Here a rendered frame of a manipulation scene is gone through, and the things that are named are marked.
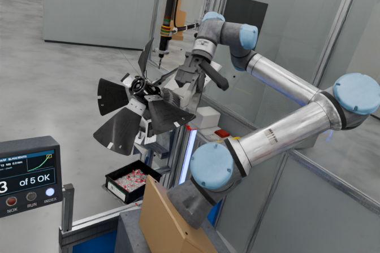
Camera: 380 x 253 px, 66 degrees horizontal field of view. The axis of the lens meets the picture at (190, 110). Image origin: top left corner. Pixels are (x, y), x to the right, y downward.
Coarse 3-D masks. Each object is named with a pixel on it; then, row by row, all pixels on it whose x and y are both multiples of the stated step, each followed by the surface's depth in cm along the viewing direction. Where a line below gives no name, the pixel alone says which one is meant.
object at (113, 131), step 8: (120, 112) 153; (128, 112) 154; (112, 120) 152; (120, 120) 152; (128, 120) 152; (136, 120) 154; (104, 128) 151; (112, 128) 150; (120, 128) 150; (128, 128) 152; (136, 128) 153; (96, 136) 150; (104, 136) 150; (112, 136) 149; (120, 136) 150; (128, 136) 150; (104, 144) 148; (128, 144) 149; (120, 152) 147; (128, 152) 147
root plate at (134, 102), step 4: (132, 100) 156; (136, 100) 156; (128, 104) 155; (136, 104) 156; (140, 104) 157; (128, 108) 154; (132, 108) 155; (136, 108) 156; (140, 108) 156; (144, 108) 157; (136, 112) 155; (140, 112) 156
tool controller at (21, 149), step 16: (0, 144) 85; (16, 144) 85; (32, 144) 86; (48, 144) 87; (0, 160) 78; (16, 160) 81; (32, 160) 83; (48, 160) 86; (0, 176) 79; (16, 176) 82; (32, 176) 84; (48, 176) 87; (16, 192) 82; (0, 208) 81; (16, 208) 83; (32, 208) 86
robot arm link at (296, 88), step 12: (240, 60) 104; (252, 60) 102; (264, 60) 101; (252, 72) 103; (264, 72) 100; (276, 72) 98; (288, 72) 98; (276, 84) 98; (288, 84) 96; (300, 84) 95; (288, 96) 98; (300, 96) 94; (312, 96) 93
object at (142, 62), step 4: (152, 40) 170; (148, 44) 173; (148, 48) 170; (144, 52) 175; (148, 52) 166; (140, 56) 182; (144, 56) 171; (140, 60) 181; (144, 60) 169; (140, 64) 180; (144, 64) 167; (140, 68) 180; (144, 68) 165; (144, 72) 164
